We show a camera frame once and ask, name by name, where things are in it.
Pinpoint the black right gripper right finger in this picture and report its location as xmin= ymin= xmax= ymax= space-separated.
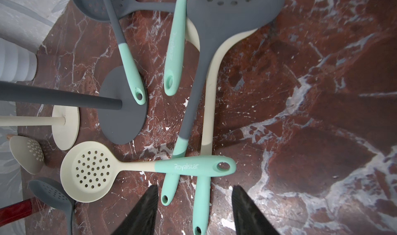
xmin=232 ymin=185 xmax=279 ymax=235

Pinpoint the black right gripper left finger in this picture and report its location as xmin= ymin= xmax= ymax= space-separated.
xmin=112 ymin=185 xmax=159 ymax=235

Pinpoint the small grey skimmer mint handle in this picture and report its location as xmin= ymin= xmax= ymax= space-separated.
xmin=28 ymin=177 xmax=75 ymax=235

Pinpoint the cream skimmer wooden handle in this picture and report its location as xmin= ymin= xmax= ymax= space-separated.
xmin=7 ymin=134 xmax=44 ymax=175

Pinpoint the cream utensil under grey skimmer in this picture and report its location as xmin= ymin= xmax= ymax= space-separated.
xmin=192 ymin=29 xmax=256 ymax=235

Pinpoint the dark grey utensil rack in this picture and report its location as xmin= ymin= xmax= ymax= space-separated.
xmin=1 ymin=66 xmax=148 ymax=145

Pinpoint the cream utensil rack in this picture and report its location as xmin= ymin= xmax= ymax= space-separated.
xmin=1 ymin=105 xmax=80 ymax=150

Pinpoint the red spray bottle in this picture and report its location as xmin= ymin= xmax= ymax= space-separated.
xmin=0 ymin=199 xmax=33 ymax=227

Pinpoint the white pot with flowers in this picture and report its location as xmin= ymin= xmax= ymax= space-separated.
xmin=1 ymin=38 xmax=37 ymax=82

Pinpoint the grey slotted spatula mint handle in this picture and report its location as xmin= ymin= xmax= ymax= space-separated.
xmin=103 ymin=0 xmax=146 ymax=105

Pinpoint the large grey skimmer mint handle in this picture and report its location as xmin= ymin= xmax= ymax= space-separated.
xmin=161 ymin=0 xmax=285 ymax=206

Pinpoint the grey skimmer all grey handle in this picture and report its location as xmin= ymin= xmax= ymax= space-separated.
xmin=73 ymin=0 xmax=175 ymax=23

